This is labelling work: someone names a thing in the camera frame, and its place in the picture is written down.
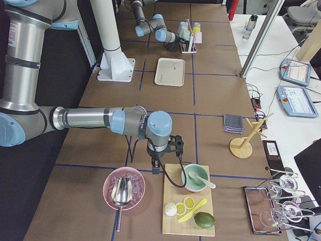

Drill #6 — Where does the black box with label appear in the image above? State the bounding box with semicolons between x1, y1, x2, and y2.
262;140;284;171

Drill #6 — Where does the light blue cup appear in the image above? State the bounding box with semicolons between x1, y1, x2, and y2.
179;21;188;28

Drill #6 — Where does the office chair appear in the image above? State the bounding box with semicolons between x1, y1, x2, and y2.
283;1;320;37

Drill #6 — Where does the metal ice scoop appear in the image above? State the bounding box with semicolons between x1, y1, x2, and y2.
111;177;133;232

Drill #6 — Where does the aluminium frame post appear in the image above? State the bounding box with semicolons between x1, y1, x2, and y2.
240;0;284;78

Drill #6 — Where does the black monitor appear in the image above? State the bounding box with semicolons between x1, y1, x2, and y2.
294;139;321;202

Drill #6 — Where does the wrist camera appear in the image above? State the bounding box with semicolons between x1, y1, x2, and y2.
151;157;161;174

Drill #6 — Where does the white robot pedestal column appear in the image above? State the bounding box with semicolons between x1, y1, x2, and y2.
91;0;135;82

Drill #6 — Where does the pink ice bowl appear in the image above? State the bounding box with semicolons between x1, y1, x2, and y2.
103;167;145;210

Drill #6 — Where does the wine glass rack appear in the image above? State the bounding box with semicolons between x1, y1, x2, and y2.
259;166;315;232

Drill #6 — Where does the wooden cutting board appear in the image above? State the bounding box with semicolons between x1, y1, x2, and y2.
162;164;216;237

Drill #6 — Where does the white plastic spoon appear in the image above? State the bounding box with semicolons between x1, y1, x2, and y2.
188;171;216;189

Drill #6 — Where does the green cup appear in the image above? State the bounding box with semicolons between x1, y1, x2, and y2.
181;30;190;41

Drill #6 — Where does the yellow cup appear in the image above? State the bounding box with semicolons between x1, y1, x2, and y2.
193;26;201;33

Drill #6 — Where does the upper blue teach pendant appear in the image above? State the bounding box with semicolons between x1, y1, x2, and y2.
280;58;311;87

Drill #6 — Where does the wooden mug tree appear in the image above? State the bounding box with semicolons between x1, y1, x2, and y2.
229;113;273;159

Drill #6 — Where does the grey folded cloth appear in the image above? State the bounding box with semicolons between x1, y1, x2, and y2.
223;114;243;134

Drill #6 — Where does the blue teach pendant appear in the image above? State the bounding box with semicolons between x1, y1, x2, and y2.
280;58;311;87
277;85;318;118

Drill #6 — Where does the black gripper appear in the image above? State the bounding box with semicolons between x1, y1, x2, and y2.
168;135;184;157
163;35;180;52

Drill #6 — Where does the dark metal glass tray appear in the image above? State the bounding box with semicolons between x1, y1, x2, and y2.
243;186;282;235

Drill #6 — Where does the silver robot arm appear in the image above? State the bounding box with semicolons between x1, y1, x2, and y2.
1;1;102;160
130;0;180;52

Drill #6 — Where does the green avocado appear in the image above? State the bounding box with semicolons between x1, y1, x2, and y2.
194;212;216;228

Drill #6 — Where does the lemon slice near bowl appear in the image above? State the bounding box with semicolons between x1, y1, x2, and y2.
183;197;196;210

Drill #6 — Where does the green bowl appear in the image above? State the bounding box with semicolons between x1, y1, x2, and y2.
181;164;209;192

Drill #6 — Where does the white steamed bun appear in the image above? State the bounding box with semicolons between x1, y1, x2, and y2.
165;202;177;216

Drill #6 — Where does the yellow plastic knife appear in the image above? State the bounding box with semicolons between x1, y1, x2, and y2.
178;198;208;223

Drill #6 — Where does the lemon slice near bun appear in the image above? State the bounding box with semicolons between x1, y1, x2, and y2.
176;202;186;216

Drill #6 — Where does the cream rabbit tray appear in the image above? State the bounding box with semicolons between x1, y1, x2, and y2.
154;58;185;87

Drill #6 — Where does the clear water bottle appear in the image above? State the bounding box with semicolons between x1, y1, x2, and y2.
242;15;258;40

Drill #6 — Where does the pink cup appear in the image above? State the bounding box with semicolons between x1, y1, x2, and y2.
193;32;202;44

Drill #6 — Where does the lower blue teach pendant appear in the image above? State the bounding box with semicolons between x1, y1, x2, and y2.
277;85;318;118

